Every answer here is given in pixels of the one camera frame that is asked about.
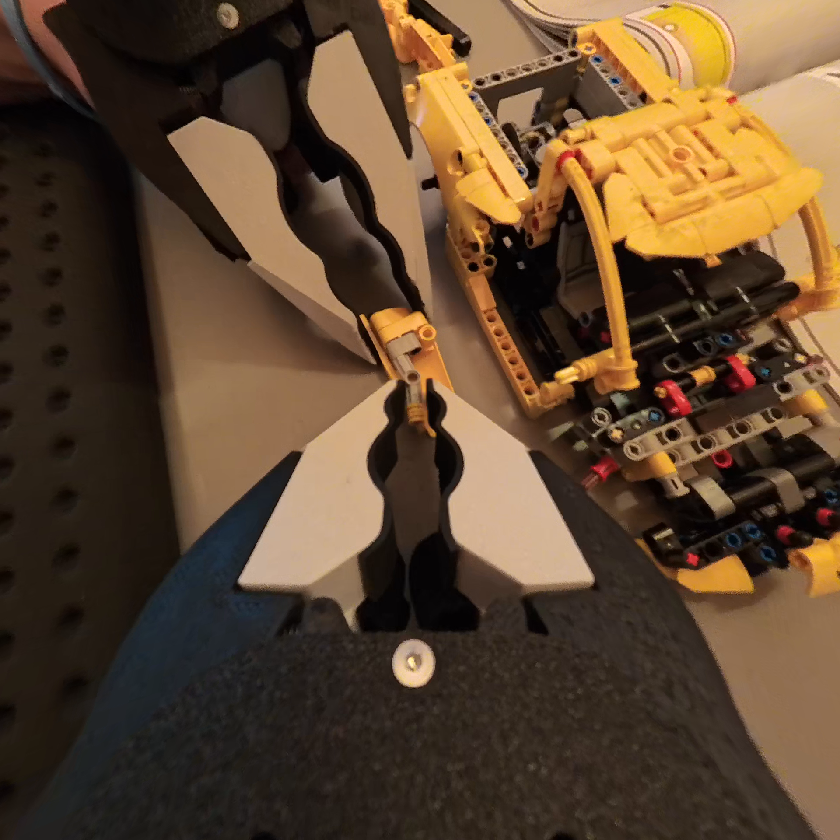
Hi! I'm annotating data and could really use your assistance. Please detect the yellow panel brick piece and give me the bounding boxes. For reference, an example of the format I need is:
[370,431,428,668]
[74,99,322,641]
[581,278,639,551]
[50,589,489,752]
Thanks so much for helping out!
[360,307,455,439]

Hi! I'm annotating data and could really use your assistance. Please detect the yellow brick car model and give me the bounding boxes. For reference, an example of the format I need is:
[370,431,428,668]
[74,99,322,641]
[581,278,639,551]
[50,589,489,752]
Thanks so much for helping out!
[403,16,840,598]

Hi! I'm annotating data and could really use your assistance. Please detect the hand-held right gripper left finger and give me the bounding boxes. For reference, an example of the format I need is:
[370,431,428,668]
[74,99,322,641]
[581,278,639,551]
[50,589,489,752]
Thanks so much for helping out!
[236,379,414,634]

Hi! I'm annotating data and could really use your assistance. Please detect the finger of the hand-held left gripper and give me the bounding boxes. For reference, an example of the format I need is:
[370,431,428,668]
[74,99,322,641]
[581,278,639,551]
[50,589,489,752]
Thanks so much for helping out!
[166,117,380,365]
[305,28,435,317]

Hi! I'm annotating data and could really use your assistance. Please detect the yellow brick pieces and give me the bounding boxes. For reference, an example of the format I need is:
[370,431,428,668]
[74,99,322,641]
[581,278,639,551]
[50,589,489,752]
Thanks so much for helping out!
[377,0,473,67]

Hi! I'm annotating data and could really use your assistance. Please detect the open instruction booklet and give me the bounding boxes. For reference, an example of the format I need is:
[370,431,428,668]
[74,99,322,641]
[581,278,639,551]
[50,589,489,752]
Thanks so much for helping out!
[505,0,840,368]

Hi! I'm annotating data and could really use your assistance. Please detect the grey desk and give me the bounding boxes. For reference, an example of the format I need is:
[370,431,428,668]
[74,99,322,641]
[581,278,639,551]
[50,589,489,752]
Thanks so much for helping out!
[131,0,840,840]

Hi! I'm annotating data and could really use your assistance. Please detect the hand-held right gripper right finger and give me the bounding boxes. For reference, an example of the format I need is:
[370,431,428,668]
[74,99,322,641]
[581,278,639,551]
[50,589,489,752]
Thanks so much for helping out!
[412,379,596,634]

